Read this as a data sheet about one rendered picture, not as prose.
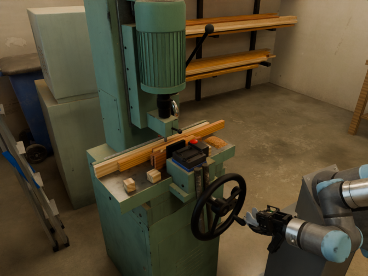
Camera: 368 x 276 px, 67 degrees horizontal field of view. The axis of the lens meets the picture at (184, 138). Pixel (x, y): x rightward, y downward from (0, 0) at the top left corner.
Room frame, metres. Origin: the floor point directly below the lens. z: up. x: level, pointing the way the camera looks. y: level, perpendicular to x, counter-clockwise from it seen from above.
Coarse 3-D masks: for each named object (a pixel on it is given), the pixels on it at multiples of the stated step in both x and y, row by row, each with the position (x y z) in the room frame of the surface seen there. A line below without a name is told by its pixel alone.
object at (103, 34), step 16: (96, 0) 1.20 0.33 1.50; (112, 0) 1.15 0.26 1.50; (96, 16) 1.21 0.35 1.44; (112, 16) 1.14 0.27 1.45; (96, 32) 1.23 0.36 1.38; (112, 32) 1.14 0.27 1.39; (96, 48) 1.25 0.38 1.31; (112, 48) 1.14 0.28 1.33; (96, 64) 1.27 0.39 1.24; (112, 64) 1.15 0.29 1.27; (96, 80) 1.29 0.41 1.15; (112, 80) 1.16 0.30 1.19; (112, 96) 1.17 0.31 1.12; (112, 112) 1.19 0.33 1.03; (112, 128) 1.22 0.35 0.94; (128, 128) 1.15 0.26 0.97; (144, 128) 1.21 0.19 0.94; (112, 144) 1.24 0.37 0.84; (128, 144) 1.15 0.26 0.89
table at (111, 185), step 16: (208, 144) 1.12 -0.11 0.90; (224, 160) 1.07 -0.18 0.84; (112, 176) 0.88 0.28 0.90; (128, 176) 0.88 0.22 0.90; (144, 176) 0.88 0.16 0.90; (112, 192) 0.79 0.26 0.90; (144, 192) 0.80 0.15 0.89; (160, 192) 0.84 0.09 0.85; (176, 192) 0.83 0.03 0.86; (192, 192) 0.82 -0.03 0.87; (128, 208) 0.75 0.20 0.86
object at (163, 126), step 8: (152, 112) 1.11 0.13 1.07; (152, 120) 1.07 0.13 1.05; (160, 120) 1.03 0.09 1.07; (168, 120) 1.03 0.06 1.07; (176, 120) 1.04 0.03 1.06; (152, 128) 1.08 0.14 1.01; (160, 128) 1.03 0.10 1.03; (168, 128) 1.01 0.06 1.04; (176, 128) 1.04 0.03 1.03; (168, 136) 1.01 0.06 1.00
